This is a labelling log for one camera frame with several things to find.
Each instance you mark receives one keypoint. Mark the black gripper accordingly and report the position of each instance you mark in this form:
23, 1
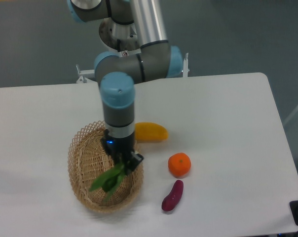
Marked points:
120, 148

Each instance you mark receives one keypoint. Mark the green bok choy vegetable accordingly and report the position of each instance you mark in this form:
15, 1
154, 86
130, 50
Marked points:
110, 180

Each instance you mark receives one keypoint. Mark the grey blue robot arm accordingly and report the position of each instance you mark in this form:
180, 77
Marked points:
140, 52

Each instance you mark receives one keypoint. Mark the woven wicker basket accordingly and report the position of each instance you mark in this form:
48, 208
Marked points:
87, 160

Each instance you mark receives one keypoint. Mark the yellow mango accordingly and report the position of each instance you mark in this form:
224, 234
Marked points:
150, 132

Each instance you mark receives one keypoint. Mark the orange tangerine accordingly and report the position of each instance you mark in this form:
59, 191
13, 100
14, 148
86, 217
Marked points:
179, 164

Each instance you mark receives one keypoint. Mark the purple sweet potato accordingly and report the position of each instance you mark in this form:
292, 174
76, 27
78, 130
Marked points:
173, 198

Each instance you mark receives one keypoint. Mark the white metal frame bracket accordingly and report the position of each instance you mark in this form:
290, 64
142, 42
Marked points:
86, 76

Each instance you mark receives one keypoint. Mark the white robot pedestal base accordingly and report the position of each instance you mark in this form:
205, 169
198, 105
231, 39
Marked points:
119, 39

